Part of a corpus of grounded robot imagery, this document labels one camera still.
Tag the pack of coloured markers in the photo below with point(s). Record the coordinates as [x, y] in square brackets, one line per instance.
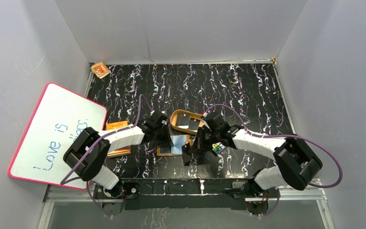
[217, 148]

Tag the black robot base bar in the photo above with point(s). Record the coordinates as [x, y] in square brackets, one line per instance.
[232, 193]

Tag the pink framed whiteboard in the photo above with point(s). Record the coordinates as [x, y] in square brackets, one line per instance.
[59, 118]

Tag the stack of black cards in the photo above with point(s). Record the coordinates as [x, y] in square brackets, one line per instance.
[185, 121]

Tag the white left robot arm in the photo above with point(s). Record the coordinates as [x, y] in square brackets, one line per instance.
[87, 153]

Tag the orange leather card holder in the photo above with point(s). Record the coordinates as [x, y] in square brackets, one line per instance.
[177, 142]

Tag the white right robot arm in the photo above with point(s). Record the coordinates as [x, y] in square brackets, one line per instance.
[296, 163]

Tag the orange Huckleberry Finn book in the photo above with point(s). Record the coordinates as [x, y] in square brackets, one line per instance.
[115, 150]

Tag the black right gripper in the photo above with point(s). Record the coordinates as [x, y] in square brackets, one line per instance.
[201, 147]

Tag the small orange card box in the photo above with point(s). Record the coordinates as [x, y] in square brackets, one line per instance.
[100, 70]

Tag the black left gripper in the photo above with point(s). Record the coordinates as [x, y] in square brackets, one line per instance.
[163, 135]

